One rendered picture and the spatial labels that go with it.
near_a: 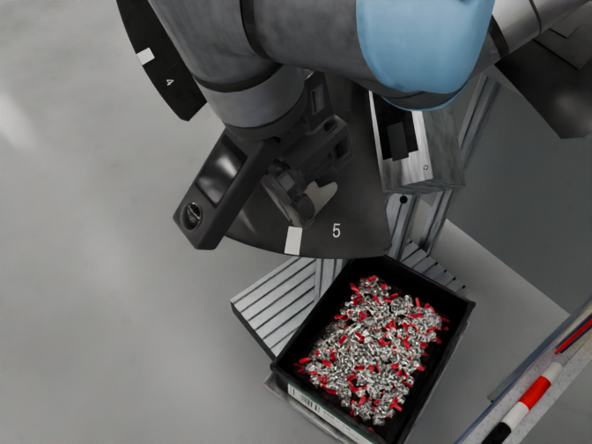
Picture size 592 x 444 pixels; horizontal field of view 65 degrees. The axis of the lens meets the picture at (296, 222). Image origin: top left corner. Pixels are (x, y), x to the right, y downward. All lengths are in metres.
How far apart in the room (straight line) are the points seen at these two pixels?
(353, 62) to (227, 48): 0.08
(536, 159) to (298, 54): 1.25
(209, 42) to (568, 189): 1.27
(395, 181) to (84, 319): 1.31
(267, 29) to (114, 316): 1.49
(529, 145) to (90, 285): 1.45
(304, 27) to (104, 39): 2.70
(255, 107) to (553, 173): 1.21
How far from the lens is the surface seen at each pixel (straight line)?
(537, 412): 0.64
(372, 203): 0.55
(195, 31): 0.29
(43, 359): 1.71
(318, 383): 0.60
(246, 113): 0.33
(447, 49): 0.22
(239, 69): 0.31
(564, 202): 1.50
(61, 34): 3.05
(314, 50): 0.25
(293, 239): 0.55
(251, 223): 0.55
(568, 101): 0.42
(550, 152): 1.44
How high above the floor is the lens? 1.41
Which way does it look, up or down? 52 degrees down
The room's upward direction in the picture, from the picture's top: straight up
